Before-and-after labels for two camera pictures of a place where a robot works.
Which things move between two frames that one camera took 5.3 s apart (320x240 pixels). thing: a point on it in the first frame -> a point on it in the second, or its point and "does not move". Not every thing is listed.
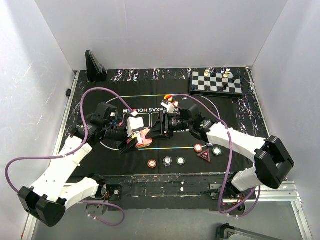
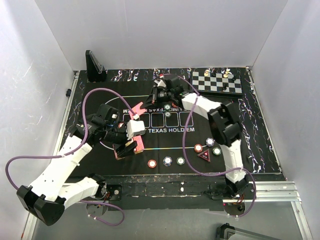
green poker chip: (216, 151) does not move
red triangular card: (205, 155) does not move
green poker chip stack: (180, 160) does not move
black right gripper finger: (157, 131) -> (152, 99)
